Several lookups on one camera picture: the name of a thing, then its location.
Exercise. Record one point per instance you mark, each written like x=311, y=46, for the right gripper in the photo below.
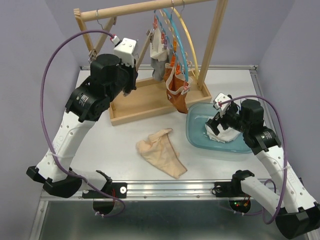
x=213, y=123

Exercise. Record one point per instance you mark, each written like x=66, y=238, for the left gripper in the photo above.
x=133, y=74

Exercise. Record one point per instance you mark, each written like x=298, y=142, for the white underwear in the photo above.
x=224, y=136

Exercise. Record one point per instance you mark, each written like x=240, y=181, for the orange and cream underwear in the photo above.
x=177, y=88

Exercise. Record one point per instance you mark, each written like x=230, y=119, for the beige cotton underwear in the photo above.
x=159, y=151

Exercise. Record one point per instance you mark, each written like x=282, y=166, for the blue plastic hanger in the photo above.
x=177, y=55

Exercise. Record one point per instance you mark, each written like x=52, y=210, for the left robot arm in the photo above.
x=110, y=74

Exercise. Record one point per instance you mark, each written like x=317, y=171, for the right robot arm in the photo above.
x=294, y=210

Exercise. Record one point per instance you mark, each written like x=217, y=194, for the grey and cream underwear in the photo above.
x=159, y=56

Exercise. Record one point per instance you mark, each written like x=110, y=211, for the yellow plastic hanger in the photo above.
x=193, y=68

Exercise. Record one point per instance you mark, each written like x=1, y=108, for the wooden clothes rack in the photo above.
x=149, y=100

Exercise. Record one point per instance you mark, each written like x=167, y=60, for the teal plastic bin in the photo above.
x=196, y=133

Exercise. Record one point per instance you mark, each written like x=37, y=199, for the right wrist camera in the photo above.
x=222, y=103

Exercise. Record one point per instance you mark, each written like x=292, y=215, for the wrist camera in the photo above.
x=222, y=103
x=125, y=49

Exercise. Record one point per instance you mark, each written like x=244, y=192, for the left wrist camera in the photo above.
x=125, y=49

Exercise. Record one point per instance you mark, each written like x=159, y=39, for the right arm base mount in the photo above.
x=225, y=189

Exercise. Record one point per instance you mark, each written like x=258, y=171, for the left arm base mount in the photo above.
x=106, y=185

